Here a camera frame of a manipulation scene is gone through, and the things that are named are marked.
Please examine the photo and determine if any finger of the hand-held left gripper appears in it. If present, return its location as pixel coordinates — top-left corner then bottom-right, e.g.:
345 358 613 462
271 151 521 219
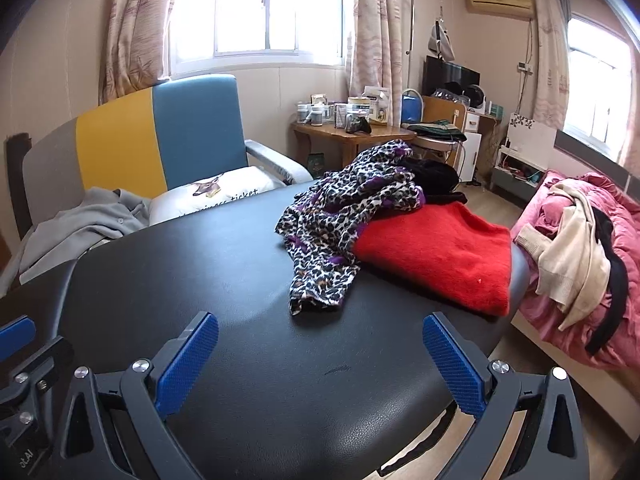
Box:
0 315 37 361
0 336 68 441

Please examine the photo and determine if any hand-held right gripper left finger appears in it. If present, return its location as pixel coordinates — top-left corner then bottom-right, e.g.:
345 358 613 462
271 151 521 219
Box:
50 311 221 480

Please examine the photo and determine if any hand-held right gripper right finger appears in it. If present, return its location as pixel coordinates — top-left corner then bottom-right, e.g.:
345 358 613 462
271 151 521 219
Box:
422 311 593 480

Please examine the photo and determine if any leopard print purple flowered garment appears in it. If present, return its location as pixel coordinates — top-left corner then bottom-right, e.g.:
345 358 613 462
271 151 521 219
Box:
275 139 427 317

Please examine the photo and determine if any red fluffy sweater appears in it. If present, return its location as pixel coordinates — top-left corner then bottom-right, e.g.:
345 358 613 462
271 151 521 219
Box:
352 201 515 317

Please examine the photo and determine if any grey garment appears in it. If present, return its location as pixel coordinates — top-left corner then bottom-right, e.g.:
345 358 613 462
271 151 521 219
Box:
0 187 153 296

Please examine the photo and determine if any cream garment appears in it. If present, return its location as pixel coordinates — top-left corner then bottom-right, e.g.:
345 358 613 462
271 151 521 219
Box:
515 180 613 331

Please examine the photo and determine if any white printed pillow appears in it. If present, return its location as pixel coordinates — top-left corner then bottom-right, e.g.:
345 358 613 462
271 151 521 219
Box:
149 167 291 226

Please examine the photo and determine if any black long garment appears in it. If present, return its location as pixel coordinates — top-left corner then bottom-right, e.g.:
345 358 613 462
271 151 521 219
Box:
585 207 630 356

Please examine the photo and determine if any black velvet garment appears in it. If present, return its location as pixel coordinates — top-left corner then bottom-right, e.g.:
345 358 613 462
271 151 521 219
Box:
400 156 468 207

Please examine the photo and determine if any grey low shelf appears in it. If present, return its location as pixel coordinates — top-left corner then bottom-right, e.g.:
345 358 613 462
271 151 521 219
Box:
492 145 543 203

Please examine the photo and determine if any white cabinet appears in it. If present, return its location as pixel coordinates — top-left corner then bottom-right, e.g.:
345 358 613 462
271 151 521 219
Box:
457 110 496 183

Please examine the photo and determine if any pink quilt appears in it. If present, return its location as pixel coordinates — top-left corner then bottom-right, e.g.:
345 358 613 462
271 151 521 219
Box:
510 170 640 376

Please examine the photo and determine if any grey yellow blue sofa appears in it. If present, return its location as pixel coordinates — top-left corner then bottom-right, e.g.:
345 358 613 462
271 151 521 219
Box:
20 74 313 241

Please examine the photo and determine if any green striped cloth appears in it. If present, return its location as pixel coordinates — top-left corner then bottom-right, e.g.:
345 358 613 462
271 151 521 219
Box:
407 119 467 139

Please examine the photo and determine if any white leaf print board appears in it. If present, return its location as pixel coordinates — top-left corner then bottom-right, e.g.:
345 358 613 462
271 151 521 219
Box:
507 114 558 153

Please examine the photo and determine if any wooden chair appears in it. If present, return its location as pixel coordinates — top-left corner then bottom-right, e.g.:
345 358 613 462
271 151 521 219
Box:
412 95 471 166

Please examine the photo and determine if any blue round appliance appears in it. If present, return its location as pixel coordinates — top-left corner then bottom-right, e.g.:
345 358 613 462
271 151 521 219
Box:
401 88 426 126

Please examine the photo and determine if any wooden side table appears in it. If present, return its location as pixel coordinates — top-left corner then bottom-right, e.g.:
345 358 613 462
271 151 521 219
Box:
292 122 418 181

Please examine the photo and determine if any small white fan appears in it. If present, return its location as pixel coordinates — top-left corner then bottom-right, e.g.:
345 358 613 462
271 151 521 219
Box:
462 85 486 113

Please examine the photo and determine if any black monitor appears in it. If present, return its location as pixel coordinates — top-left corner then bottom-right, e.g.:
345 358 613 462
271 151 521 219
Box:
422 55 482 106

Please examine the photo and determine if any small window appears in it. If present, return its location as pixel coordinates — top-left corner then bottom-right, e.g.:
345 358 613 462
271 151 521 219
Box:
562 12 636 163

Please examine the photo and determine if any white hanging bag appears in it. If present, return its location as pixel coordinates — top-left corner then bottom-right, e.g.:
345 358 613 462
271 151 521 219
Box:
427 17 457 62

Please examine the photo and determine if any metal floor lamp pole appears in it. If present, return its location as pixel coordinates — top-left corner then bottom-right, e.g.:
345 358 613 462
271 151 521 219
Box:
407 0 441 91

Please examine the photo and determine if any large window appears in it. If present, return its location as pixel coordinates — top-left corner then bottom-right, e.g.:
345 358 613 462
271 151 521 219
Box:
167 0 358 78

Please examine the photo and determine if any cream air conditioner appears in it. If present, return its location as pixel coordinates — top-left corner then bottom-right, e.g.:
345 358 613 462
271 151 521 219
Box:
465 0 533 21

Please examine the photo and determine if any bed frame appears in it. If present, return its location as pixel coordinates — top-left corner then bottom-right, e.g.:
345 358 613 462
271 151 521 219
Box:
510 129 640 401

